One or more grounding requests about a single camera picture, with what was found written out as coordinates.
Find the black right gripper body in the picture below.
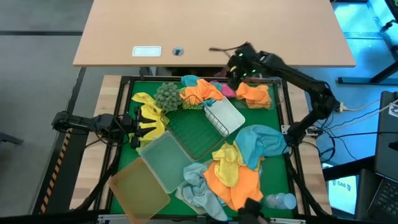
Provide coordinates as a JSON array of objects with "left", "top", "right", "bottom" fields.
[{"left": 226, "top": 42, "right": 271, "bottom": 91}]

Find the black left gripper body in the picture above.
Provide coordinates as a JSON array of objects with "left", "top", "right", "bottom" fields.
[{"left": 123, "top": 105, "right": 141, "bottom": 150}]

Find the yellow microfiber towel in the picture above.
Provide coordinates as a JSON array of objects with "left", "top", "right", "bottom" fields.
[
  {"left": 211, "top": 141, "right": 247, "bottom": 189},
  {"left": 131, "top": 91, "right": 170, "bottom": 153}
]

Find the pink microfiber towel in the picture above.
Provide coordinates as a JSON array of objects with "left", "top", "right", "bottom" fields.
[{"left": 210, "top": 80, "right": 236, "bottom": 99}]

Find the small teal microfiber towel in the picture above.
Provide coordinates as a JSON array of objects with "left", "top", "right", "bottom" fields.
[{"left": 180, "top": 75, "right": 200, "bottom": 88}]

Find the pale blue waffle towel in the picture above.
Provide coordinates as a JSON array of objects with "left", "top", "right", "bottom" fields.
[{"left": 182, "top": 162, "right": 230, "bottom": 222}]

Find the sky blue microfiber towel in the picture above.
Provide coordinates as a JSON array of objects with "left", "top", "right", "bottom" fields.
[{"left": 234, "top": 124, "right": 289, "bottom": 171}]

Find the large orange microfiber towel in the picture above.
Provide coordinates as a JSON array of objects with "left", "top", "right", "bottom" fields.
[{"left": 203, "top": 160, "right": 264, "bottom": 212}]

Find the green knobbly ball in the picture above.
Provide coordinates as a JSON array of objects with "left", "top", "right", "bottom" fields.
[{"left": 153, "top": 82, "right": 183, "bottom": 113}]

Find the translucent frosted plastic bin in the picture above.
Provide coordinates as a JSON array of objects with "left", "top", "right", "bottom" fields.
[{"left": 137, "top": 130, "right": 196, "bottom": 195}]

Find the clear plastic bin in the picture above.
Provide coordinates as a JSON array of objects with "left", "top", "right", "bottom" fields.
[{"left": 233, "top": 77, "right": 285, "bottom": 111}]

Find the light wooden desk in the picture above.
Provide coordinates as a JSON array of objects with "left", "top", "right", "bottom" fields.
[{"left": 72, "top": 0, "right": 357, "bottom": 68}]

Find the green table mat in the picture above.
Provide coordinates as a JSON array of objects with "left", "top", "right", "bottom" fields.
[{"left": 109, "top": 80, "right": 295, "bottom": 218}]

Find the white plastic bin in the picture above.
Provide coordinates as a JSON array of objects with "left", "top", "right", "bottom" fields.
[{"left": 203, "top": 96, "right": 246, "bottom": 137}]

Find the amber plastic bin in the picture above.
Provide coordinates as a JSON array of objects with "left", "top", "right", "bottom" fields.
[{"left": 108, "top": 156, "right": 172, "bottom": 224}]

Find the white rectangular desk plate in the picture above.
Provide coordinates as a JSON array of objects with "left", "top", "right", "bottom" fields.
[{"left": 132, "top": 45, "right": 163, "bottom": 58}]

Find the black plate with hazard stripes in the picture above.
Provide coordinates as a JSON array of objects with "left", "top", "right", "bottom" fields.
[{"left": 32, "top": 124, "right": 91, "bottom": 215}]

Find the black T-shaped desk foot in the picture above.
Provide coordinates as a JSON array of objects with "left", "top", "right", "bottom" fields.
[{"left": 338, "top": 60, "right": 398, "bottom": 85}]

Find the grey chair leg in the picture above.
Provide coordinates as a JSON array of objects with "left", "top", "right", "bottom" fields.
[{"left": 0, "top": 132, "right": 24, "bottom": 146}]

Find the black fuzzy object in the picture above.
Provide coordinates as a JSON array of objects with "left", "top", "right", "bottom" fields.
[{"left": 238, "top": 198, "right": 271, "bottom": 224}]

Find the clear plastic water bottle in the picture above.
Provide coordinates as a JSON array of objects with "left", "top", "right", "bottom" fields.
[{"left": 262, "top": 192, "right": 298, "bottom": 211}]

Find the dark grey laptop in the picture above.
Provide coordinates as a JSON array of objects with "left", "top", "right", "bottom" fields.
[{"left": 366, "top": 90, "right": 398, "bottom": 223}]

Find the white printed sheet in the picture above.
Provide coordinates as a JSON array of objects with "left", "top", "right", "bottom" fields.
[{"left": 328, "top": 175, "right": 359, "bottom": 215}]

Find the black metal table frame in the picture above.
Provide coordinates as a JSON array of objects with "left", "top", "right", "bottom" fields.
[{"left": 93, "top": 74, "right": 312, "bottom": 224}]

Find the bronze wire basket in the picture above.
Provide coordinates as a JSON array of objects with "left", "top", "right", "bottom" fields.
[{"left": 160, "top": 94, "right": 230, "bottom": 162}]

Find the thick black cable conduit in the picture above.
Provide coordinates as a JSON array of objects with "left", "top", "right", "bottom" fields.
[
  {"left": 284, "top": 152, "right": 332, "bottom": 218},
  {"left": 74, "top": 146, "right": 124, "bottom": 212}
]

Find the cream floor cable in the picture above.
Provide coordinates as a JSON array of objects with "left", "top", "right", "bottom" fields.
[{"left": 341, "top": 98, "right": 398, "bottom": 113}]

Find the black floor cable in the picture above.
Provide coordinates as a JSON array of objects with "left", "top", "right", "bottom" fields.
[{"left": 329, "top": 130, "right": 398, "bottom": 139}]

